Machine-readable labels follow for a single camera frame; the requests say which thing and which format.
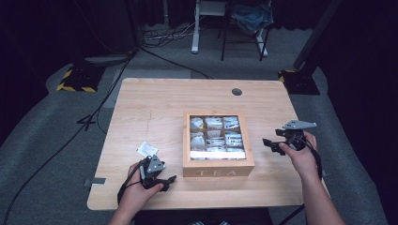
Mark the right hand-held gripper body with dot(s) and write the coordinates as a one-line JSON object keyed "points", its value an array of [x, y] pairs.
{"points": [[294, 137]]}

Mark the person's left hand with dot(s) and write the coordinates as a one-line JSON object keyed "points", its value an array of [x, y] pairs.
{"points": [[137, 195]]}

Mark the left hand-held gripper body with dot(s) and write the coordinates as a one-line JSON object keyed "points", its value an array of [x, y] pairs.
{"points": [[153, 168]]}

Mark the person's right hand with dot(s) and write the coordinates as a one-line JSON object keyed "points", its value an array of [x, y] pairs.
{"points": [[300, 162]]}

